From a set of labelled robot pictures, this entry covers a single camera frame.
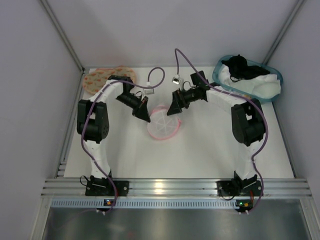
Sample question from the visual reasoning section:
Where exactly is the pink floral mesh laundry bag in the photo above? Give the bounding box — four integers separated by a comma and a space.
82, 65, 137, 95

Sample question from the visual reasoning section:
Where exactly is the pink garment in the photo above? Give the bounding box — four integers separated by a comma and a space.
151, 105, 169, 115

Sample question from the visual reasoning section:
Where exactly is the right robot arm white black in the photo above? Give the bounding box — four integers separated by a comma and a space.
166, 70, 267, 182

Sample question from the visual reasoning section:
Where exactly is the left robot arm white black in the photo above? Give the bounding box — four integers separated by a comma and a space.
76, 75, 151, 180

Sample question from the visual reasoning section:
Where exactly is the black garment in basket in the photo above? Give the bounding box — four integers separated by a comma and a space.
221, 54, 271, 83

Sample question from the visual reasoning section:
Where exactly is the white garment in basket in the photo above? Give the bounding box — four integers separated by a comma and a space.
218, 65, 281, 99

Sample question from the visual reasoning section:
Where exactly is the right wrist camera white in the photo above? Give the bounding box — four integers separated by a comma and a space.
171, 74, 184, 88

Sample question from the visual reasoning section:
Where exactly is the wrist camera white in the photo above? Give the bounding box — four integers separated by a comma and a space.
142, 81, 155, 96
171, 74, 184, 88

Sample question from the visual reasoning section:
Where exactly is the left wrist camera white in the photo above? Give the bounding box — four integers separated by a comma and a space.
142, 81, 155, 96

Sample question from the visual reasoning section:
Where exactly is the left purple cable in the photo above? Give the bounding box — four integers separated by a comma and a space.
80, 66, 166, 216

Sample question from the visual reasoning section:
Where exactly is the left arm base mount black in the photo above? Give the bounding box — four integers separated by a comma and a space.
79, 175, 129, 197

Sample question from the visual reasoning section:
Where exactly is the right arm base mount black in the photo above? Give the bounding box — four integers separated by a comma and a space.
216, 171, 263, 201

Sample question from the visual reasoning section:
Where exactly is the grey slotted cable duct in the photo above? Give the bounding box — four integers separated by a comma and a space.
51, 198, 252, 210

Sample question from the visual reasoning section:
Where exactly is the aluminium front rail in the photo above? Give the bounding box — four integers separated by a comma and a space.
40, 178, 312, 199

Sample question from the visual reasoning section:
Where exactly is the left aluminium frame post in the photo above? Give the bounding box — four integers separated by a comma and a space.
38, 0, 85, 73

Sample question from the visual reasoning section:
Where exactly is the aluminium frame post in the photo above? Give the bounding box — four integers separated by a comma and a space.
38, 0, 85, 73
262, 0, 307, 65

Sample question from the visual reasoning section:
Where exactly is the right aluminium frame post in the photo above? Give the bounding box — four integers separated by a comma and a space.
262, 0, 307, 65

